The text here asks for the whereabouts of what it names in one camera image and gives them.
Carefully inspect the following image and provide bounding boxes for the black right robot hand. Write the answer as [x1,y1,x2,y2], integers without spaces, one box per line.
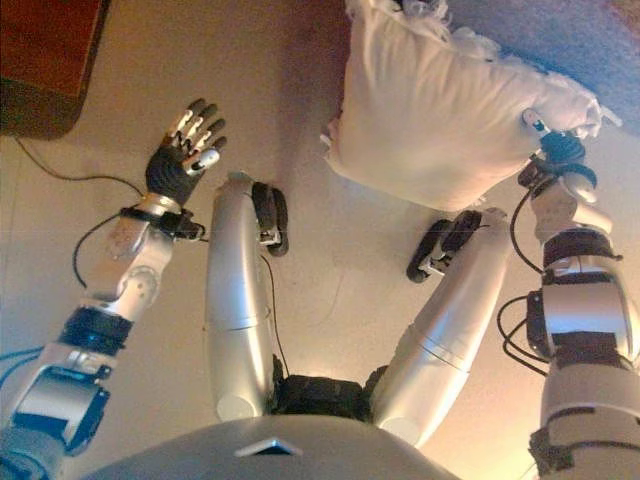
[521,107,589,169]

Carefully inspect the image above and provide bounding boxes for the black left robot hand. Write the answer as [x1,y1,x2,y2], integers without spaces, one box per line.
[144,98,229,206]

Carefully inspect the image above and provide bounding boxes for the cream fringed cushion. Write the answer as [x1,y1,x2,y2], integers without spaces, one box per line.
[319,0,624,214]

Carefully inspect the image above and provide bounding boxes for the grey fabric armchair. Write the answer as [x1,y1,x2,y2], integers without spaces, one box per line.
[399,0,640,131]

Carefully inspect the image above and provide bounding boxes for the silver left robot leg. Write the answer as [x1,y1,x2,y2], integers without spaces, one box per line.
[204,170,291,421]

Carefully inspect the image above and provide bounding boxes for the silver robot leg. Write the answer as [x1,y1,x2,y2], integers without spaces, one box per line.
[369,207,514,449]
[204,170,291,421]

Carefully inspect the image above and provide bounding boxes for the silver right robot leg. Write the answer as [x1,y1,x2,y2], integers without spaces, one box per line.
[369,207,514,449]

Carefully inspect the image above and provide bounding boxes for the grey robot torso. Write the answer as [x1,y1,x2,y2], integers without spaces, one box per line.
[79,367,546,480]

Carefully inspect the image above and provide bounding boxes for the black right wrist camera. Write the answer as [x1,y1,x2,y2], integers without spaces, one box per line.
[517,158,549,187]

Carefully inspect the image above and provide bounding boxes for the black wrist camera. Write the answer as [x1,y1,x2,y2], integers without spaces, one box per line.
[517,158,549,187]
[159,209,207,244]

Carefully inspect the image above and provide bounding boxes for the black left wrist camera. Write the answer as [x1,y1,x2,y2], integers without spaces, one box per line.
[159,209,207,244]

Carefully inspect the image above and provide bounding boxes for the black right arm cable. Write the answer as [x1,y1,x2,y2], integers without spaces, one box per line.
[508,182,549,275]

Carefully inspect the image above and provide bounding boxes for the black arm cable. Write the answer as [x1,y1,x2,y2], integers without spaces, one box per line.
[71,208,151,290]
[508,182,549,275]

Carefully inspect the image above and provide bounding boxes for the thin black floor cable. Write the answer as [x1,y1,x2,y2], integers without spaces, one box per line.
[13,135,151,199]

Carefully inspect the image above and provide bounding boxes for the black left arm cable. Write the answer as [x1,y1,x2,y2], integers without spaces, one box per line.
[71,208,151,290]

